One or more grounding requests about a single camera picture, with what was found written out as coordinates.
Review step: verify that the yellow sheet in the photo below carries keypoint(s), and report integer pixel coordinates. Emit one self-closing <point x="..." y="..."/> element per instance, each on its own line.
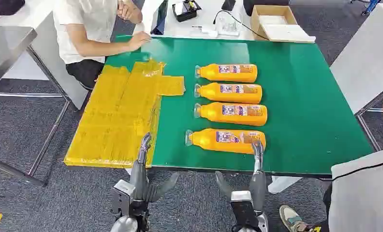
<point x="114" y="121"/>

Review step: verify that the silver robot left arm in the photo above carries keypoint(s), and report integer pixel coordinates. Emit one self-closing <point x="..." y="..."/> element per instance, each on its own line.
<point x="124" y="225"/>

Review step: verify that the person's left hand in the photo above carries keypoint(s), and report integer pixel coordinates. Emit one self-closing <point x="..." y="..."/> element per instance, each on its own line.
<point x="129" y="11"/>

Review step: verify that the orange drink bottle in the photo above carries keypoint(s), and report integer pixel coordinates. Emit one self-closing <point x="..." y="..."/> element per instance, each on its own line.
<point x="210" y="73"/>
<point x="210" y="113"/>
<point x="204" y="141"/>
<point x="210" y="93"/>

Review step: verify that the black plastic tray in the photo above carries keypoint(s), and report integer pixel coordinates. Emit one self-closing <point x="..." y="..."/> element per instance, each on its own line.
<point x="186" y="14"/>

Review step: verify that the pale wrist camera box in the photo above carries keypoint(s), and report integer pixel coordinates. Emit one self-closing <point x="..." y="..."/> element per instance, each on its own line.
<point x="122" y="192"/>
<point x="242" y="205"/>

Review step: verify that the white desk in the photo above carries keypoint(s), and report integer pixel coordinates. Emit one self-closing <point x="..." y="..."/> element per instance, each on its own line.
<point x="207" y="16"/>

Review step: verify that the person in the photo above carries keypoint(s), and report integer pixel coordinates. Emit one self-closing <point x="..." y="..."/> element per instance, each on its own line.
<point x="361" y="198"/>
<point x="82" y="19"/>

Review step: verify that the white side table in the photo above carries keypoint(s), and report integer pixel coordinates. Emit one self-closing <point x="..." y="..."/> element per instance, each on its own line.
<point x="50" y="73"/>

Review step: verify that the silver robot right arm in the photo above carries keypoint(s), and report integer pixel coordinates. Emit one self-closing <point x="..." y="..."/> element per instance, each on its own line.
<point x="262" y="224"/>

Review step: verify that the green table mat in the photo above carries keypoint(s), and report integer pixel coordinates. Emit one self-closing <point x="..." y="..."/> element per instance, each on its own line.
<point x="306" y="112"/>

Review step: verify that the flat white board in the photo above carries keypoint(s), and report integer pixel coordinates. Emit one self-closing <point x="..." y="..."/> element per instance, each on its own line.
<point x="287" y="33"/>

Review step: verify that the white power adapter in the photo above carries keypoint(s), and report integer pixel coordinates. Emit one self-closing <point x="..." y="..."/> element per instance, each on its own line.
<point x="207" y="32"/>

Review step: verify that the blue metal object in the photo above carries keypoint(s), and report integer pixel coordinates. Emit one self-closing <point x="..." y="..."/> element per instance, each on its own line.
<point x="371" y="6"/>

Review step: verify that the person's hand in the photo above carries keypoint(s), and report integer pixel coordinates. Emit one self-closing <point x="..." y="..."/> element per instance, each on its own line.
<point x="129" y="11"/>
<point x="139" y="40"/>

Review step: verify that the open cardboard box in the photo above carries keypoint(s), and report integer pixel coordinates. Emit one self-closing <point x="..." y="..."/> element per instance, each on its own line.
<point x="257" y="19"/>

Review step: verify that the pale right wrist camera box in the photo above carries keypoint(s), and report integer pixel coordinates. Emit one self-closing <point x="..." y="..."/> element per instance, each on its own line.
<point x="242" y="205"/>

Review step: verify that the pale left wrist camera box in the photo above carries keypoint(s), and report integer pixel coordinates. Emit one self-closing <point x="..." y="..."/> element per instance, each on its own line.
<point x="122" y="192"/>

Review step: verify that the dark blue folder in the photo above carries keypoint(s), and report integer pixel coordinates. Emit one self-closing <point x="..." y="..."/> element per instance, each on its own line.
<point x="161" y="19"/>

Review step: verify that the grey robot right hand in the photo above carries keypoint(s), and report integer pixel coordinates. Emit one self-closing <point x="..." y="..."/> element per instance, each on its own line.
<point x="258" y="192"/>

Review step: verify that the grey metal-framed table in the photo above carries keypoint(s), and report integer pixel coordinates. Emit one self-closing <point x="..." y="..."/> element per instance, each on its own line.
<point x="5" y="48"/>

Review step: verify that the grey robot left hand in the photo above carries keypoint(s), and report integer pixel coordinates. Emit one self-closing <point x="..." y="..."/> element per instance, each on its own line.
<point x="139" y="182"/>

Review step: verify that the person's right hand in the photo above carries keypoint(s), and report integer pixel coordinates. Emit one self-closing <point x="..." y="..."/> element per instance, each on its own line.
<point x="139" y="40"/>

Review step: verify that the black phone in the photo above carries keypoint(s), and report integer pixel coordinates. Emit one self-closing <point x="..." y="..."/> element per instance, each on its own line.
<point x="228" y="4"/>

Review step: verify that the white metal-framed table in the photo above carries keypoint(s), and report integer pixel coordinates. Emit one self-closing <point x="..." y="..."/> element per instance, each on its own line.
<point x="364" y="64"/>

